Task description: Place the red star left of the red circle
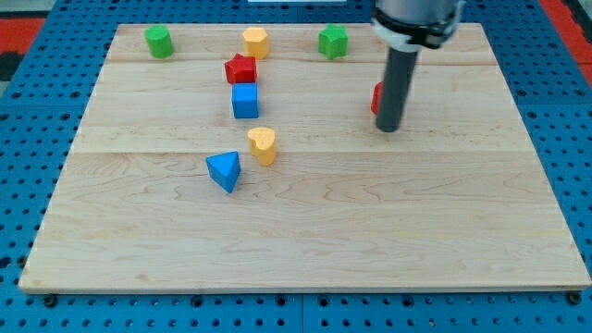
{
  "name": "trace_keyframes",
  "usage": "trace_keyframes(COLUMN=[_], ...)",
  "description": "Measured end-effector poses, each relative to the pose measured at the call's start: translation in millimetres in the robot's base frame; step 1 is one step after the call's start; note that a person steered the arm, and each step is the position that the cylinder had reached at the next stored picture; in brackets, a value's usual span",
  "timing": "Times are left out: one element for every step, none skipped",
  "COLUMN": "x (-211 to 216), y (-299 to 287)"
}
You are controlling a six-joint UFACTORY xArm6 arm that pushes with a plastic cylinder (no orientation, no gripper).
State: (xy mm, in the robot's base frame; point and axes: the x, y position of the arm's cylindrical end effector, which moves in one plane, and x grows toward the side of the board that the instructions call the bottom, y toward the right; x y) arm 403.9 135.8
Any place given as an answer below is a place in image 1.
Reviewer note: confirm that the red star block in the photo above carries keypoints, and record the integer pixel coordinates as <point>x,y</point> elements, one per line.
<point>241,69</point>

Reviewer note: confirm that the blue triangle block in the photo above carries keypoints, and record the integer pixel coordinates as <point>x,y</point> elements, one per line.
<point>224,169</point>

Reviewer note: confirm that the light wooden board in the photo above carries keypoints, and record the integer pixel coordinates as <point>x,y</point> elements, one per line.
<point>456,200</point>

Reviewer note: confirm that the green star block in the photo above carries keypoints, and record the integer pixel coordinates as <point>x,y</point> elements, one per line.
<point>333,41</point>

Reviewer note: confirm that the yellow heart block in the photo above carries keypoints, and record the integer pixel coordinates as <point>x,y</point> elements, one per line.
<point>263,145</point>

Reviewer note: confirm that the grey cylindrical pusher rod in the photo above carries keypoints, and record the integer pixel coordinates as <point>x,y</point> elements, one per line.
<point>396,82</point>

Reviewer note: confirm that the blue cube block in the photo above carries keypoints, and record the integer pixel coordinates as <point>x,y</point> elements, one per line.
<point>244,99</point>

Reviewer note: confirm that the yellow hexagon block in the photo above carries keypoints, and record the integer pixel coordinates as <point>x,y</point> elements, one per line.
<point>256,42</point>

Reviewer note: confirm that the green cylinder block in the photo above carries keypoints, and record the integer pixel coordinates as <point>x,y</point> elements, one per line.
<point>159,41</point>

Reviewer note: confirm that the red circle block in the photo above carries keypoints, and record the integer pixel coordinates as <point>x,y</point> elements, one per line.
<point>375,102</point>

